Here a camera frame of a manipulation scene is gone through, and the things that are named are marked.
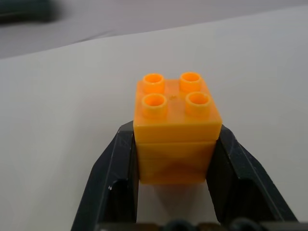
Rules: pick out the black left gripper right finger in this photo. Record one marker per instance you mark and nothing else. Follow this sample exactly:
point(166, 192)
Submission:
point(243, 173)

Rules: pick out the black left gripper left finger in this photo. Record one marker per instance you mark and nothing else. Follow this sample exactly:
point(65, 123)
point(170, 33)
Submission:
point(113, 173)

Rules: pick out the orange studded building block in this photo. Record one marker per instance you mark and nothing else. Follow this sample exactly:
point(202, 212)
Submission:
point(173, 149)

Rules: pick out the dark blurred object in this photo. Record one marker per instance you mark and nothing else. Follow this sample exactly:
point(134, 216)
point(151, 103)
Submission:
point(26, 10)

